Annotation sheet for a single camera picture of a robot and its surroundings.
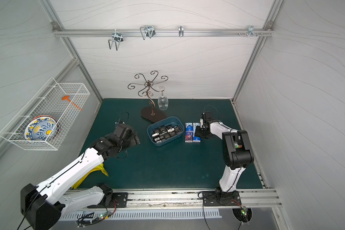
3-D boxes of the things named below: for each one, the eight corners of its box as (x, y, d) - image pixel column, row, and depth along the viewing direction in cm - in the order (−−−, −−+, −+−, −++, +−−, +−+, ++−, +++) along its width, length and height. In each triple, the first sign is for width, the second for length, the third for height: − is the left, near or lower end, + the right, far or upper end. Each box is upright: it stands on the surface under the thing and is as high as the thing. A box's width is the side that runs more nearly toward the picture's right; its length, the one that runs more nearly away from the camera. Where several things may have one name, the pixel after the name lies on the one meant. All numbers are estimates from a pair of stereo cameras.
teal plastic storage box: (153, 148, 93) (152, 145, 89) (145, 129, 102) (144, 126, 99) (187, 134, 100) (187, 130, 96) (176, 118, 110) (176, 113, 106)
